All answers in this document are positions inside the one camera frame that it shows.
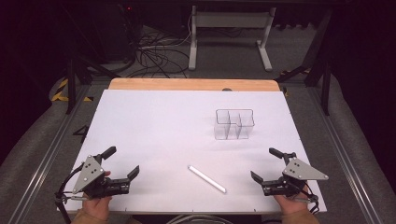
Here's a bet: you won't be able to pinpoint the white metal stand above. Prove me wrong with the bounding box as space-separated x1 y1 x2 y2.
188 5 277 73

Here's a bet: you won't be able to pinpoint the white cables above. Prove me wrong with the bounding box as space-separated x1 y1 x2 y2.
165 213 235 224

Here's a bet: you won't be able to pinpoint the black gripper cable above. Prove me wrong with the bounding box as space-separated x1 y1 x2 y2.
298 186 320 216
54 163 86 224

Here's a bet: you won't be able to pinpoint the wooden table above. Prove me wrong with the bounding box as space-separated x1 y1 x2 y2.
107 77 281 93

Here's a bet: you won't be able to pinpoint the aluminium floor rail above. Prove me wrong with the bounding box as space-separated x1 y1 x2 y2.
305 84 385 224
8 83 92 224

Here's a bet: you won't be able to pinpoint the yellow black hazard tape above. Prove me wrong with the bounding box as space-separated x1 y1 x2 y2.
50 77 94 103

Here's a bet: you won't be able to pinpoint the tangle of black floor cables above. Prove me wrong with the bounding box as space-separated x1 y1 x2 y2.
124 29 191 79

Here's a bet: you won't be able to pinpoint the black metal stand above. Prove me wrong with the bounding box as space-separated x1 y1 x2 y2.
275 8 332 117
65 55 121 116

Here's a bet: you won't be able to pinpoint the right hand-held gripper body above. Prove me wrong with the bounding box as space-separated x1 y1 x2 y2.
261 152 330 198

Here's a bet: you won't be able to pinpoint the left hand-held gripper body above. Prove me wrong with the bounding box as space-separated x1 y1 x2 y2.
72 154 132 201

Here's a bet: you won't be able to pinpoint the black equipment box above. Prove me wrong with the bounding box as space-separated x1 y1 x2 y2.
101 2 139 64

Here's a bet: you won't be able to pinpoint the white table cover sheet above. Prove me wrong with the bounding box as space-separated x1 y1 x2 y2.
58 89 328 216

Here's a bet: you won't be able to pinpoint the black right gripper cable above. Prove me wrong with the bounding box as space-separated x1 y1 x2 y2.
298 186 320 216

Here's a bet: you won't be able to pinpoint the person's left hand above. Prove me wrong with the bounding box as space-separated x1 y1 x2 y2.
81 170 114 217

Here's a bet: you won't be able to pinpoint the person's right hand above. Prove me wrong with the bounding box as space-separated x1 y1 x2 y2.
274 184 310 217

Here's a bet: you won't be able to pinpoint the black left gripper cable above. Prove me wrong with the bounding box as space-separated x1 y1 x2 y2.
54 163 86 224

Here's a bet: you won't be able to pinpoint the clear plastic pen holder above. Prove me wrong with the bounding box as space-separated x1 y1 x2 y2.
213 108 256 141

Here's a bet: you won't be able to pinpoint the white pen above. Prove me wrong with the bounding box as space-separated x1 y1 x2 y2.
187 164 228 194

